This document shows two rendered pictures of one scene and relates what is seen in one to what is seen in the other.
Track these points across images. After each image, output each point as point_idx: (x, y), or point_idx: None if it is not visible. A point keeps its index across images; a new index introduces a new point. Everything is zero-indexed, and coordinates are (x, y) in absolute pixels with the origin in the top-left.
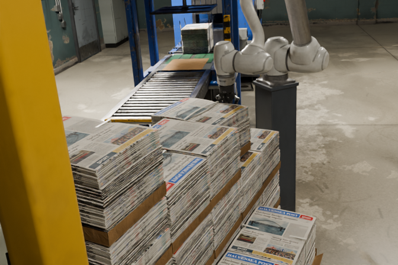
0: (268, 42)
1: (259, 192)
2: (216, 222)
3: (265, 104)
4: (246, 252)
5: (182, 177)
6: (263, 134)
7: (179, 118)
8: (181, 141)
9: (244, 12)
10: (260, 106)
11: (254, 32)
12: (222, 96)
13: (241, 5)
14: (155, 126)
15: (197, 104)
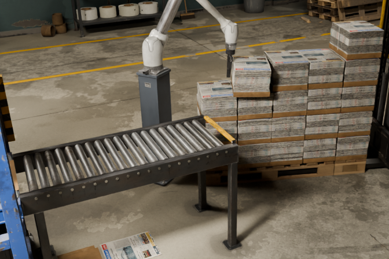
0: (158, 40)
1: None
2: None
3: (165, 86)
4: None
5: (315, 49)
6: (206, 83)
7: (268, 62)
8: (292, 55)
9: (213, 7)
10: (161, 91)
11: (221, 15)
12: (232, 57)
13: (210, 4)
14: (285, 62)
15: (243, 64)
